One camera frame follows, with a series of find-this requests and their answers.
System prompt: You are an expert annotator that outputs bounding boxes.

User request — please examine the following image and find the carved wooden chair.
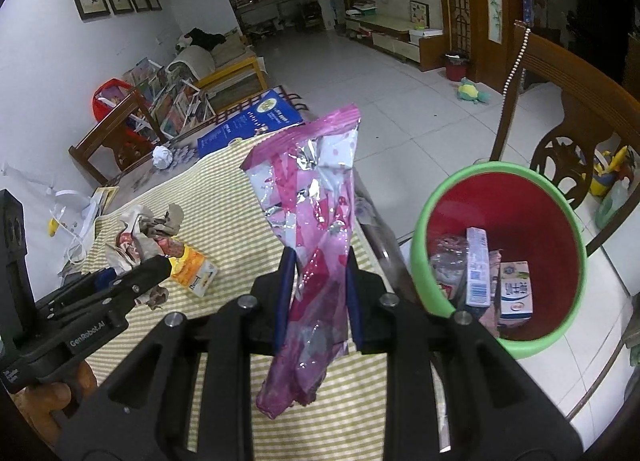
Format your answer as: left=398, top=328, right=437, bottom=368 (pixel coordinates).
left=492, top=21, right=640, bottom=254

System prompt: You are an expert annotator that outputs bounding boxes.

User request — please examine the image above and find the yellow carton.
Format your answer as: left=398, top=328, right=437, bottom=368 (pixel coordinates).
left=167, top=238, right=221, bottom=298

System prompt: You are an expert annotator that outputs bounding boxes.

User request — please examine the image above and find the small framed picture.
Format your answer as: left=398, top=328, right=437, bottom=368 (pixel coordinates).
left=409, top=0, right=429, bottom=30

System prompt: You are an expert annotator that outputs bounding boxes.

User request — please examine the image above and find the low television cabinet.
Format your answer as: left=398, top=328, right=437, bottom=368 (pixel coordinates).
left=345, top=11, right=448, bottom=73

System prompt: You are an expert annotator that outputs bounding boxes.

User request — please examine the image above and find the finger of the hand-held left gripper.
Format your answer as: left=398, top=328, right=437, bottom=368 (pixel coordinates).
left=60, top=267, right=119, bottom=301
left=47, top=255, right=174, bottom=324

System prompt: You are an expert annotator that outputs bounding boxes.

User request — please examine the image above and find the large blue white milk carton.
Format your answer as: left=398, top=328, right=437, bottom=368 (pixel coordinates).
left=465, top=227, right=491, bottom=309

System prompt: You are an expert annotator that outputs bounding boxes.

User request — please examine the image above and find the clear plastic water bottle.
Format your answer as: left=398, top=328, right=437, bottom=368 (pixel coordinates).
left=429, top=235, right=471, bottom=312

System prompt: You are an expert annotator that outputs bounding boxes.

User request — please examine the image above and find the small red waste bin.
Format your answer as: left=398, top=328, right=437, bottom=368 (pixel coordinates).
left=444, top=51, right=471, bottom=82

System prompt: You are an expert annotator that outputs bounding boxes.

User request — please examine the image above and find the flat blue box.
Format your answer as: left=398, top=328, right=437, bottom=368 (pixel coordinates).
left=196, top=90, right=305, bottom=158

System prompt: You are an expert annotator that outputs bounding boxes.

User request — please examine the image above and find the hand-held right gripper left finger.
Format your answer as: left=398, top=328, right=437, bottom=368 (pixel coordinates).
left=55, top=246, right=298, bottom=461

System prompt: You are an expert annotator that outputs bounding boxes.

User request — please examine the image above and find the small white milk carton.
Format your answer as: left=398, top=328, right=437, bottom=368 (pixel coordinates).
left=499, top=261, right=535, bottom=327

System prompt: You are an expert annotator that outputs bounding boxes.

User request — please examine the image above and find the person's left hand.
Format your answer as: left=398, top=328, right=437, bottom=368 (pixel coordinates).
left=10, top=360, right=99, bottom=449

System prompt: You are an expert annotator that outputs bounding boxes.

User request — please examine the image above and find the green plush toy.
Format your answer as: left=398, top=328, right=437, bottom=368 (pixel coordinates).
left=455, top=77, right=493, bottom=105

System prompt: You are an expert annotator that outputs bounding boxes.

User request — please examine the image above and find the red bin with green rim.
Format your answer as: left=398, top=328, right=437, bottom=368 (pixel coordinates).
left=410, top=161, right=587, bottom=361

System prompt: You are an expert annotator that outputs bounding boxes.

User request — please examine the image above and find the white bead chain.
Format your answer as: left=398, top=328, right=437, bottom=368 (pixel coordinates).
left=502, top=24, right=531, bottom=97

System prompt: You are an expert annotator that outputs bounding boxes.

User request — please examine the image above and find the white paper ball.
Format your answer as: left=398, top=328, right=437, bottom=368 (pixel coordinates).
left=150, top=144, right=174, bottom=169

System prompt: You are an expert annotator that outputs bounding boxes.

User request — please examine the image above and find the brown paper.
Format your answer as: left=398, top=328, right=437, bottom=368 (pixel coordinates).
left=104, top=204, right=186, bottom=312

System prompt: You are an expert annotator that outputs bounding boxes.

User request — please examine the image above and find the pink carton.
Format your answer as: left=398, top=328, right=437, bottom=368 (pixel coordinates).
left=487, top=248, right=504, bottom=337

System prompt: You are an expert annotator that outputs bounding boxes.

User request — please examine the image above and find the pale green bottle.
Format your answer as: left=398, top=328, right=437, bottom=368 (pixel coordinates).
left=597, top=181, right=627, bottom=229

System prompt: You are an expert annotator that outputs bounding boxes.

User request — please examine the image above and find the wooden sofa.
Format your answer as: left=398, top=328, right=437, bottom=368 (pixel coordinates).
left=167, top=28, right=268, bottom=97

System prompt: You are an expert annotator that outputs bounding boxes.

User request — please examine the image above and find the pink foil wrapper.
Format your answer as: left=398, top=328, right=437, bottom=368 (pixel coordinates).
left=240, top=104, right=362, bottom=421

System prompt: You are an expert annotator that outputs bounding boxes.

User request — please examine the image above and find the red basket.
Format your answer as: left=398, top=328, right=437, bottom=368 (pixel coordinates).
left=92, top=80, right=136, bottom=127

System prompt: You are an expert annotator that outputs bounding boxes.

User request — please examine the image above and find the rack of picture books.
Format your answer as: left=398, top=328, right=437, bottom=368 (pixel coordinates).
left=122, top=57, right=218, bottom=139

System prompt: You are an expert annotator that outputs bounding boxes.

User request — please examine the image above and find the wooden lattice door frame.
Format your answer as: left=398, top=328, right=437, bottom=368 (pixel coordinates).
left=432, top=0, right=523, bottom=94

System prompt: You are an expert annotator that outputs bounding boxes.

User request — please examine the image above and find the yellow toy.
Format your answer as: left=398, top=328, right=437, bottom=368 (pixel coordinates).
left=590, top=146, right=631, bottom=197

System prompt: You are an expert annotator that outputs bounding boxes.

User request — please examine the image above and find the clear plastic cup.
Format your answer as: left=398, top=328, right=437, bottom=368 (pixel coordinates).
left=50, top=190, right=96, bottom=223

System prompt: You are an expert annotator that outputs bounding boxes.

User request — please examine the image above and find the black cloth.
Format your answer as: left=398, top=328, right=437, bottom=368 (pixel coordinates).
left=185, top=28, right=228, bottom=49

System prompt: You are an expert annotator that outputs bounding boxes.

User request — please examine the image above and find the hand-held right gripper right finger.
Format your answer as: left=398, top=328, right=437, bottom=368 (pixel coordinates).
left=345, top=246, right=586, bottom=461

